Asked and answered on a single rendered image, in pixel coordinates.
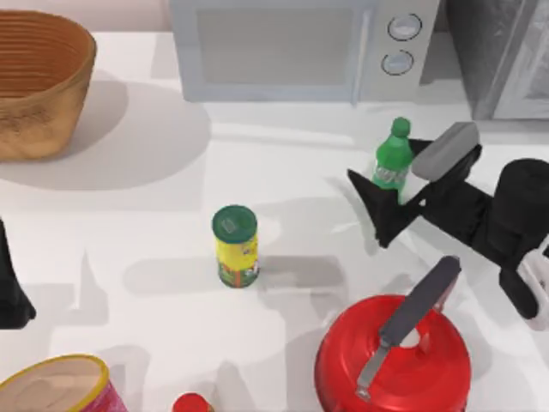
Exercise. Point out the green bottle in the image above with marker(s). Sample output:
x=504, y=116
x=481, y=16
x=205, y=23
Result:
x=391, y=159

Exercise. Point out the pale grey rounded box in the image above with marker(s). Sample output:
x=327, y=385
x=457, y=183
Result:
x=446, y=150

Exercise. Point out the round microwave knob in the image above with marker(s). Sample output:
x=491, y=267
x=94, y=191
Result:
x=405, y=26
x=397, y=62

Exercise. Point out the pale microwave oven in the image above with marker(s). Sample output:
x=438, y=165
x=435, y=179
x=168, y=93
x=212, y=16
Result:
x=422, y=51

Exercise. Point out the yellow can with green lid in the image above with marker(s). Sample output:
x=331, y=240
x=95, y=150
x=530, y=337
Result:
x=237, y=253

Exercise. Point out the microwave oven door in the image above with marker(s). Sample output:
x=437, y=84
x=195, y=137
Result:
x=274, y=47

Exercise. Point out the red bottle cap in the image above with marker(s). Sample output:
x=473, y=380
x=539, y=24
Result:
x=192, y=404

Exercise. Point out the brown woven basket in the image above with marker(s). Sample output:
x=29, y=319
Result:
x=38, y=116

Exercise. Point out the pink can with yellow rim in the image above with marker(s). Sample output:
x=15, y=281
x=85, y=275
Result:
x=56, y=386

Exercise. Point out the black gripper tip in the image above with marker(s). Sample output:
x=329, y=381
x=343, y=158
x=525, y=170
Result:
x=10, y=292

